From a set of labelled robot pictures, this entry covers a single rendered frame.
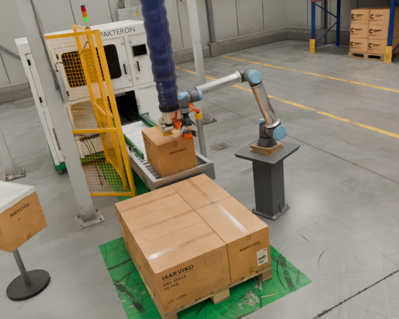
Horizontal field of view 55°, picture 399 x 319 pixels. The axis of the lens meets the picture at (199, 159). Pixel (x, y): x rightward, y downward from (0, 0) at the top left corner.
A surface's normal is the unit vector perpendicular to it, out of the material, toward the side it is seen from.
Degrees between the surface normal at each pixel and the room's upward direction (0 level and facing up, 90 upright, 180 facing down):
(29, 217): 90
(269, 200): 90
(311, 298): 0
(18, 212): 90
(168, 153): 90
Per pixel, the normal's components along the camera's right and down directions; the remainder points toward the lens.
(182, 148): 0.41, 0.33
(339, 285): -0.13, -0.90
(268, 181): -0.68, 0.39
